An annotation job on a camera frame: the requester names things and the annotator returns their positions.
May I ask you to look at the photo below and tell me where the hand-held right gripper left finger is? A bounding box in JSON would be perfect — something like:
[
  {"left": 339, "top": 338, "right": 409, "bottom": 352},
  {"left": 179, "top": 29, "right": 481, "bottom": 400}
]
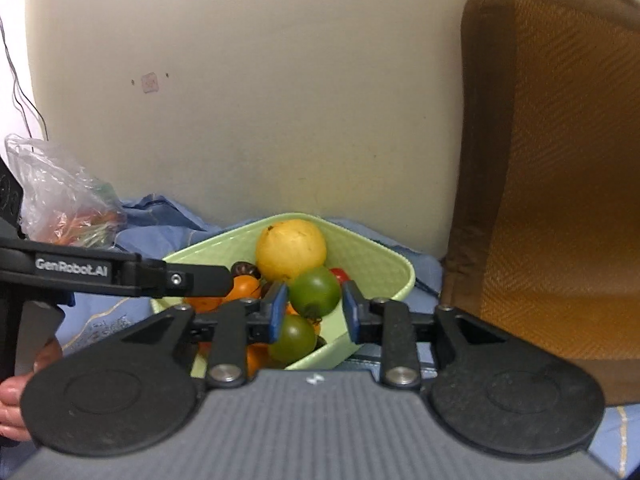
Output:
[{"left": 117, "top": 282, "right": 290, "bottom": 389}]

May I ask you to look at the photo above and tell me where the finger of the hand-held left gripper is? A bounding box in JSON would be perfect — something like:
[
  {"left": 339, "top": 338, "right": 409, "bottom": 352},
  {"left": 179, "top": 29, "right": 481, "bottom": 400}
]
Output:
[{"left": 137, "top": 258, "right": 235, "bottom": 298}]

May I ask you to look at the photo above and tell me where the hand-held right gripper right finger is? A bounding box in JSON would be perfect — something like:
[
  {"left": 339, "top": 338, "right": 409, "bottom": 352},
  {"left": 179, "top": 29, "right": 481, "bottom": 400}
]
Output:
[{"left": 341, "top": 280, "right": 521, "bottom": 389}]

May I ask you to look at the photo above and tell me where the small orange tomato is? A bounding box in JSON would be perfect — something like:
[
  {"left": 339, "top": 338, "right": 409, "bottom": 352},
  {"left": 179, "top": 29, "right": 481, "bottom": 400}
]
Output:
[{"left": 222, "top": 275, "right": 262, "bottom": 303}]

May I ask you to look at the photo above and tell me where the green tomato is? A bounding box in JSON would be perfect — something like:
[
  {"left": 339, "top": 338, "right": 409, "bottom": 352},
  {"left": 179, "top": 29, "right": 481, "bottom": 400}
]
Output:
[
  {"left": 289, "top": 266, "right": 343, "bottom": 319},
  {"left": 270, "top": 314, "right": 317, "bottom": 366}
]

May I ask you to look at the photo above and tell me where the dark purple plum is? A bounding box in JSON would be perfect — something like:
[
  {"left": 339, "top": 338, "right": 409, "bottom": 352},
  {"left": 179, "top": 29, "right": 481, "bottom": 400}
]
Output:
[{"left": 230, "top": 261, "right": 262, "bottom": 281}]

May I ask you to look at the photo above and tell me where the light green plastic bowl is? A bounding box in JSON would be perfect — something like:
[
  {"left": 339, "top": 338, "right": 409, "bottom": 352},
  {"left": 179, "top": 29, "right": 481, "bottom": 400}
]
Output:
[{"left": 150, "top": 212, "right": 417, "bottom": 378}]

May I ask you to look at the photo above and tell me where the person's left hand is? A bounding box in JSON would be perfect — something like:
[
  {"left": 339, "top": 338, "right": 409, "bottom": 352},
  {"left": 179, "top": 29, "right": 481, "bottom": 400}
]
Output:
[{"left": 0, "top": 342, "right": 64, "bottom": 441}]

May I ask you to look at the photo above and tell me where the orange mandarin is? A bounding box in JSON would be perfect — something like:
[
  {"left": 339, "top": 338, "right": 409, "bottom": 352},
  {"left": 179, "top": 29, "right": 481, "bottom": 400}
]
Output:
[{"left": 182, "top": 296, "right": 226, "bottom": 313}]

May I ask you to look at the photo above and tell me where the large orange tomato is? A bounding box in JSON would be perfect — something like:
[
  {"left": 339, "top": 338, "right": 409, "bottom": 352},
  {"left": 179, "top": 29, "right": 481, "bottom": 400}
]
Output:
[{"left": 246, "top": 342, "right": 273, "bottom": 380}]

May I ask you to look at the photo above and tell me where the blue checked blanket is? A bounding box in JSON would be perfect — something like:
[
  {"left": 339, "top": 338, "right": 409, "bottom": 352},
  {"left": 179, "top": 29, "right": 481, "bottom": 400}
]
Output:
[{"left": 50, "top": 192, "right": 640, "bottom": 478}]

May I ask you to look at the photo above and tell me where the yellow lemon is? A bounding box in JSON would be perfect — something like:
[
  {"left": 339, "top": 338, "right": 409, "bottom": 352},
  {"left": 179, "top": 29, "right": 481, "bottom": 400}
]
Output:
[{"left": 255, "top": 219, "right": 328, "bottom": 282}]

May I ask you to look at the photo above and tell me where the clear plastic bag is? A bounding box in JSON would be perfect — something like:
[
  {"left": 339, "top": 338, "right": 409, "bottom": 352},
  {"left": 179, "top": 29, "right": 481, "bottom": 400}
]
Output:
[{"left": 5, "top": 134, "right": 128, "bottom": 250}]

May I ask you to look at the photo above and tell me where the brown woven seat mat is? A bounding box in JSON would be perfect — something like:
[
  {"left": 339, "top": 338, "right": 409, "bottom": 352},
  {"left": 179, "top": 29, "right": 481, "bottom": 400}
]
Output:
[{"left": 440, "top": 0, "right": 640, "bottom": 406}]

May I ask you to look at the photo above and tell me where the thin black cable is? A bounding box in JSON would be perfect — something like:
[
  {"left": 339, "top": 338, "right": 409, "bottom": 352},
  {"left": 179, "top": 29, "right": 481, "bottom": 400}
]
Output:
[{"left": 0, "top": 15, "right": 49, "bottom": 141}]

